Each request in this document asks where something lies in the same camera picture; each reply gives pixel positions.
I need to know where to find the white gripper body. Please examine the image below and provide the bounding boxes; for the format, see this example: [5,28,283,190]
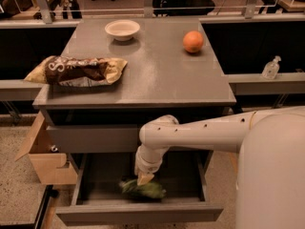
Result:
[134,144,170,176]

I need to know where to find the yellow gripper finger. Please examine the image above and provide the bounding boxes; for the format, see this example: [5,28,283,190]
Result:
[137,173,154,186]

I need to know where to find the green jalapeno chip bag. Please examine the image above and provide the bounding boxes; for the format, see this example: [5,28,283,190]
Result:
[119,179,166,199]

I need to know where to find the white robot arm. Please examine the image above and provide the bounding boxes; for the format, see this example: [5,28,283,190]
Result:
[134,106,305,229]

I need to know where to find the grey top drawer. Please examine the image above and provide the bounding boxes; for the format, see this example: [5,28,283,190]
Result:
[47,125,138,154]

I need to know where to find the open grey middle drawer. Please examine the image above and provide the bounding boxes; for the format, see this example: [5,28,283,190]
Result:
[56,151,223,226]

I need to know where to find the grey drawer cabinet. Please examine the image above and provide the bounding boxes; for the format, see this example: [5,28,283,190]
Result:
[31,17,237,227]

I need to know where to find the brown and yellow chip bag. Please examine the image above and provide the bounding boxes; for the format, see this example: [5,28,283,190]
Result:
[25,55,128,87]

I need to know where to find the cardboard box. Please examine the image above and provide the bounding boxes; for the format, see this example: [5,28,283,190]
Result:
[15,113,77,185]

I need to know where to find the orange fruit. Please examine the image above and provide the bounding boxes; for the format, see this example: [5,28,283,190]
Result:
[183,31,204,53]

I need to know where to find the white bowl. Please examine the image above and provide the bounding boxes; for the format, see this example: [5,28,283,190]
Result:
[105,20,140,41]

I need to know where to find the clear sanitizer bottle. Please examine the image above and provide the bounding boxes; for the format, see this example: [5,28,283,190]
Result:
[262,55,281,79]

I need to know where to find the black office chair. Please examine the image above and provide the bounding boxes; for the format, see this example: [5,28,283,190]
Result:
[152,0,215,16]

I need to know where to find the metal railing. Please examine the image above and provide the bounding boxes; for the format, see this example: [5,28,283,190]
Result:
[1,0,305,27]

